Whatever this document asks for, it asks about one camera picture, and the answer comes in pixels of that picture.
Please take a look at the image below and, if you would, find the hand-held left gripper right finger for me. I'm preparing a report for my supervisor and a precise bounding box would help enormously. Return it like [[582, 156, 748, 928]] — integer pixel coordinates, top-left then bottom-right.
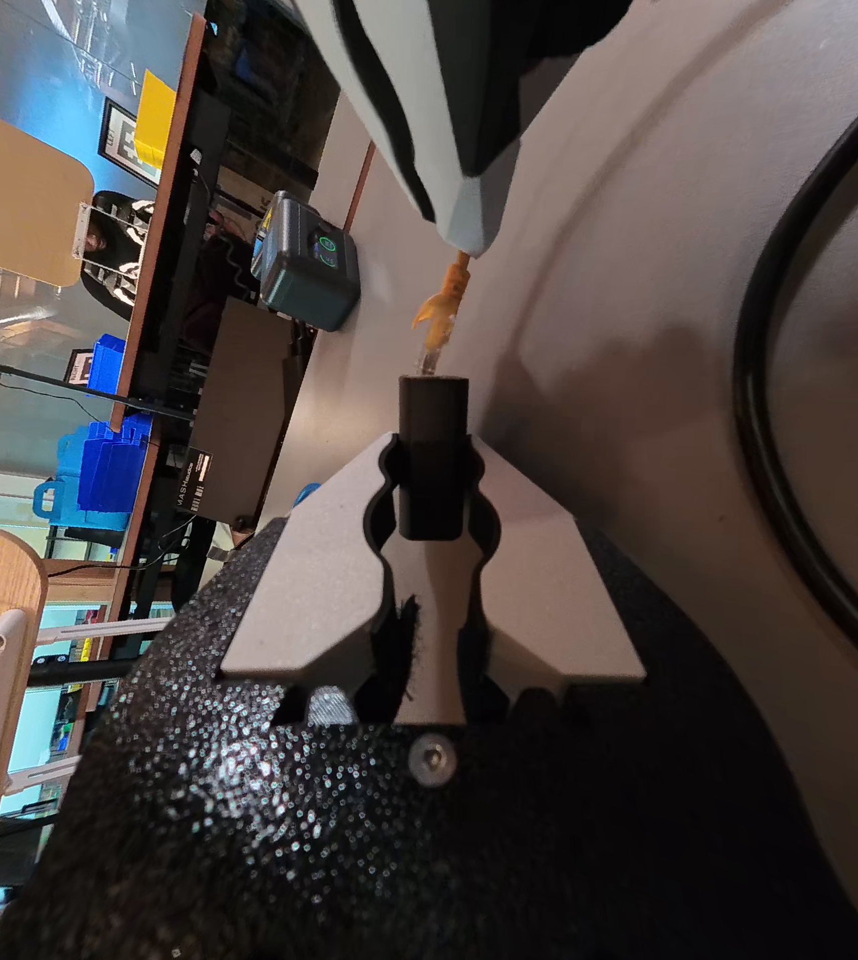
[[466, 435, 647, 685]]

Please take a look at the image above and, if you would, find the tan rounded board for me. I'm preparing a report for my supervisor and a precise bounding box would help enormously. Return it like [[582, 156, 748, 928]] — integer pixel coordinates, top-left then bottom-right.
[[0, 114, 94, 288]]

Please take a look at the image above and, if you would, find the row of blue bins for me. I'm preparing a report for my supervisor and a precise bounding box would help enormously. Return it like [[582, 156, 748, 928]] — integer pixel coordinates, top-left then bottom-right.
[[56, 417, 154, 514]]

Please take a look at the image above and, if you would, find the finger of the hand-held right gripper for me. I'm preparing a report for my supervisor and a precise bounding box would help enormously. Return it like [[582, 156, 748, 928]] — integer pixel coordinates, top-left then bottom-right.
[[357, 0, 529, 261], [294, 0, 439, 224]]

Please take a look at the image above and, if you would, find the yellow paper sheet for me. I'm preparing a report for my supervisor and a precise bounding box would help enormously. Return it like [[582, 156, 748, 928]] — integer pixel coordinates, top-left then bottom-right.
[[133, 69, 179, 172]]

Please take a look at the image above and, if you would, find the brown edged desk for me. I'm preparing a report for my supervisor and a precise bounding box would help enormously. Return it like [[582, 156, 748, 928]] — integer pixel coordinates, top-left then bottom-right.
[[108, 11, 233, 423]]

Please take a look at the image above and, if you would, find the grey portable power station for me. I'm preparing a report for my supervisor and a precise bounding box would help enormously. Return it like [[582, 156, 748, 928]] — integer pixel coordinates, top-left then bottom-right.
[[250, 189, 362, 333]]

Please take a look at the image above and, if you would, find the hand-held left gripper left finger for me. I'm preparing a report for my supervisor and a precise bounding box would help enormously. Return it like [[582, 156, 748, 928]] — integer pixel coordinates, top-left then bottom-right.
[[217, 435, 407, 684]]

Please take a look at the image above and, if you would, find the black ethernet coupler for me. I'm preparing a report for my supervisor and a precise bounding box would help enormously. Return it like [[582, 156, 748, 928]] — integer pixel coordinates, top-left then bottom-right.
[[397, 375, 472, 543]]

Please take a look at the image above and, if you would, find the thick black ethernet cable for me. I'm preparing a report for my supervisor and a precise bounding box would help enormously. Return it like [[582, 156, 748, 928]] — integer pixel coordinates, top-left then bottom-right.
[[732, 78, 858, 676]]

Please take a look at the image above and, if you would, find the blue plastic bin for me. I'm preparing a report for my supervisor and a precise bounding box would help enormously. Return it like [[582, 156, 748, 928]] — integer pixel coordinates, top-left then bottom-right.
[[87, 333, 131, 393]]

